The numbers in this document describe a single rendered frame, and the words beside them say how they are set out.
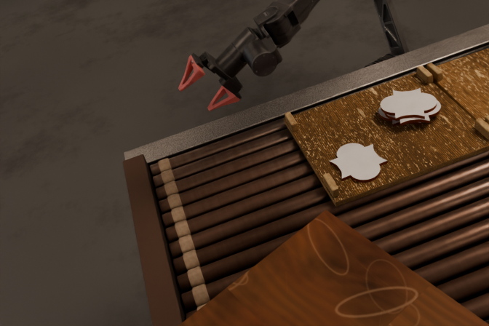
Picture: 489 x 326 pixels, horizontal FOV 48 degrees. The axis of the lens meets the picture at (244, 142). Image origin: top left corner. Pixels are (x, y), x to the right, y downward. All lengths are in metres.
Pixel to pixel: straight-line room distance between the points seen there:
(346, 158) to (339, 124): 0.15
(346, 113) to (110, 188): 1.76
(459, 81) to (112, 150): 2.15
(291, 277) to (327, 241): 0.10
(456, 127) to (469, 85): 0.18
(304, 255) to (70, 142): 2.56
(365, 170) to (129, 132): 2.20
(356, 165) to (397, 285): 0.41
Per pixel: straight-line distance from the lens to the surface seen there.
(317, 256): 1.03
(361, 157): 1.34
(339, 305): 0.97
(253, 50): 1.17
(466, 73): 1.61
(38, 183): 3.27
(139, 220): 1.34
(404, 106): 1.43
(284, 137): 1.48
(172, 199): 1.39
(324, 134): 1.43
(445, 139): 1.40
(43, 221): 3.02
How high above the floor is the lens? 1.85
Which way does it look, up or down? 39 degrees down
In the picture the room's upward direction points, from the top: 15 degrees counter-clockwise
